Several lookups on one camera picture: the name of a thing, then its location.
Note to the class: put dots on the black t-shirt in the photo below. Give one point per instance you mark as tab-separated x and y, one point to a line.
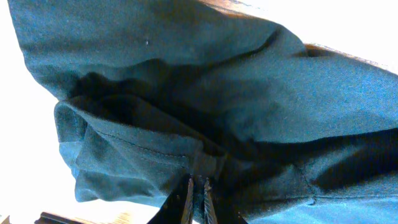
150	91

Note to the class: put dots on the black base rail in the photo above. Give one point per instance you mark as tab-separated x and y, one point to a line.
49	218

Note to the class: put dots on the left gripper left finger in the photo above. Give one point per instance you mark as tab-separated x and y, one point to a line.
178	207

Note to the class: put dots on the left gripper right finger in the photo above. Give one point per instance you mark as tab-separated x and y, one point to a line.
215	210

